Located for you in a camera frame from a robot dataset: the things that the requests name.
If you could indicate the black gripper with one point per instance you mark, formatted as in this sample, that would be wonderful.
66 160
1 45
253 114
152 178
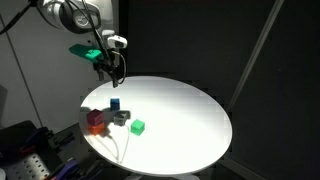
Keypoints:
107 67

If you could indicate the pink block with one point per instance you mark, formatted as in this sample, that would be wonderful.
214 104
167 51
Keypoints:
95 117

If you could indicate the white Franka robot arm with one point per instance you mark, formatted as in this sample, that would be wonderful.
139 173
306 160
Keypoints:
76 15

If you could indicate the blue block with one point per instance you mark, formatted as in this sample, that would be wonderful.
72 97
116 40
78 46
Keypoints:
115 103

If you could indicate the grey block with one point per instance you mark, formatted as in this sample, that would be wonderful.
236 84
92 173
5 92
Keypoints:
121 118

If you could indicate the orange block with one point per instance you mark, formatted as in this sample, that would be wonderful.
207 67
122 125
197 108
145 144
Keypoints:
96 129

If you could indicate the green block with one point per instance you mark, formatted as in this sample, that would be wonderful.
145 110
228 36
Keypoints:
137 127

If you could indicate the black spring clamp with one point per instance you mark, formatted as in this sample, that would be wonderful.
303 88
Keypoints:
61 138

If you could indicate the purple clamp with orange tips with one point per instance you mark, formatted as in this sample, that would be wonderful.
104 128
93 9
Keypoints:
65 169

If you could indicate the blue orange clamps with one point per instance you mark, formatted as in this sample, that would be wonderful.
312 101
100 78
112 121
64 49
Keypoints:
28 166

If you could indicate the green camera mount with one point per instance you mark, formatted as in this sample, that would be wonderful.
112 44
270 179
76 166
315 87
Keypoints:
86 52

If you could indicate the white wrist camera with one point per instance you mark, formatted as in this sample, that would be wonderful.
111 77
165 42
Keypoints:
117 41

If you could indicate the grey metal frame bar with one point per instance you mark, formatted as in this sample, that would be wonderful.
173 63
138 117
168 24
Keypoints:
256 53

